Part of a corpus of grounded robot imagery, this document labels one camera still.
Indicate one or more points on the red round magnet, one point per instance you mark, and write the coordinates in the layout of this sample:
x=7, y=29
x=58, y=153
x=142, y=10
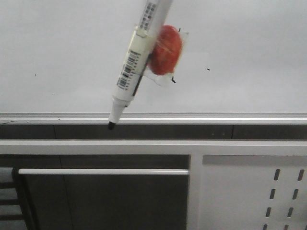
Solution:
x=166, y=54

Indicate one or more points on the white whiteboard marker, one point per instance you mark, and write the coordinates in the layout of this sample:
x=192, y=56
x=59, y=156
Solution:
x=135, y=62

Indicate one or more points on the white perforated pegboard panel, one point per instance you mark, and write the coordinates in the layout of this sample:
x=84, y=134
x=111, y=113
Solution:
x=253, y=193

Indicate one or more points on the white horizontal metal rod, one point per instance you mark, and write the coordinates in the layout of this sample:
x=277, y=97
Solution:
x=28, y=171

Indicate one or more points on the white metal stand frame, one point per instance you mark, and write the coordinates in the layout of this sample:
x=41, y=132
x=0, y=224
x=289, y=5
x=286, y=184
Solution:
x=195, y=149

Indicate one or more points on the whiteboard with aluminium frame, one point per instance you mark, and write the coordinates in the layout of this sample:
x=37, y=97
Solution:
x=245, y=62

